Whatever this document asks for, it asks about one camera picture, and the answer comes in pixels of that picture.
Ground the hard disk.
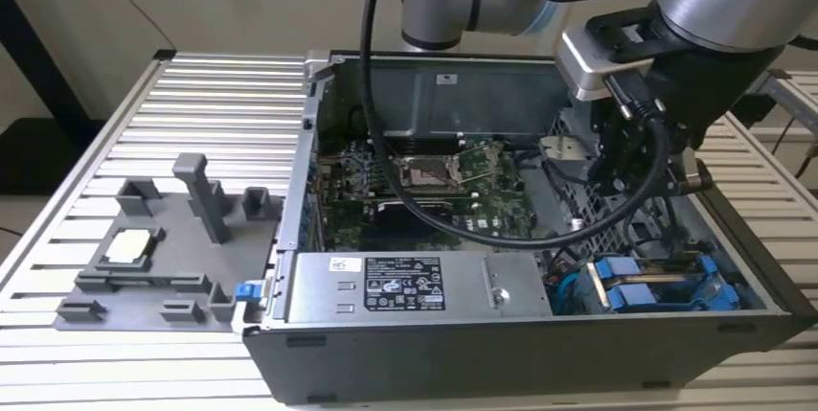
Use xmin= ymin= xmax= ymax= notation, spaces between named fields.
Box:
xmin=591 ymin=255 xmax=738 ymax=288

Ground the silver hinge bracket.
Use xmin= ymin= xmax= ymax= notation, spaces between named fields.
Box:
xmin=538 ymin=135 xmax=597 ymax=164

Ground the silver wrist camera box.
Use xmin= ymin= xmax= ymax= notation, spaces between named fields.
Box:
xmin=553 ymin=28 xmax=655 ymax=103

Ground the grey parts rack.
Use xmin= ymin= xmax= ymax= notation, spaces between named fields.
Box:
xmin=54 ymin=152 xmax=287 ymax=333

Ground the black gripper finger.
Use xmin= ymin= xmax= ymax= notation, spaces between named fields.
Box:
xmin=659 ymin=155 xmax=713 ymax=195
xmin=587 ymin=107 xmax=646 ymax=197

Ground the blue case latch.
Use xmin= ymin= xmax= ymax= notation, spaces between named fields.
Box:
xmin=234 ymin=281 xmax=264 ymax=303

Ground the CPU socket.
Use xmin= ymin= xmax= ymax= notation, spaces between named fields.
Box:
xmin=389 ymin=154 xmax=471 ymax=190

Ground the black furniture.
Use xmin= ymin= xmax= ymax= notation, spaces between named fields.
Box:
xmin=0 ymin=0 xmax=107 ymax=197

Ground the blue wire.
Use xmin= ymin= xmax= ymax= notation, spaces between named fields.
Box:
xmin=551 ymin=267 xmax=582 ymax=312

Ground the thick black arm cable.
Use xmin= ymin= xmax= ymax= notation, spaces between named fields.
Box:
xmin=358 ymin=0 xmax=674 ymax=252

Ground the black graphics card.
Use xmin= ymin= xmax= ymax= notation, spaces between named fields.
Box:
xmin=373 ymin=196 xmax=463 ymax=245

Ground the black open PC case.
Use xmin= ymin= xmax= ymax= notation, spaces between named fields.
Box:
xmin=240 ymin=49 xmax=818 ymax=405

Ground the aluminium frame rail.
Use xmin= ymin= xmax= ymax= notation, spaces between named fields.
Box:
xmin=744 ymin=68 xmax=818 ymax=121

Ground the perforated metal drive cage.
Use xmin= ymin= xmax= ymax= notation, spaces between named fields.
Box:
xmin=521 ymin=103 xmax=641 ymax=260

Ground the blue disk carrier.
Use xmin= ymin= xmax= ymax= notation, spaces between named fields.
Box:
xmin=603 ymin=284 xmax=744 ymax=313

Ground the green motherboard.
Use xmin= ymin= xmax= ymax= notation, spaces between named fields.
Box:
xmin=317 ymin=135 xmax=553 ymax=253

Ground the silver CPU chip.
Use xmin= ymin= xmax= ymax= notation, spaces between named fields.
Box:
xmin=104 ymin=228 xmax=159 ymax=264

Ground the silver power supply unit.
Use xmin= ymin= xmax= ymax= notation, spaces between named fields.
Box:
xmin=280 ymin=250 xmax=555 ymax=324

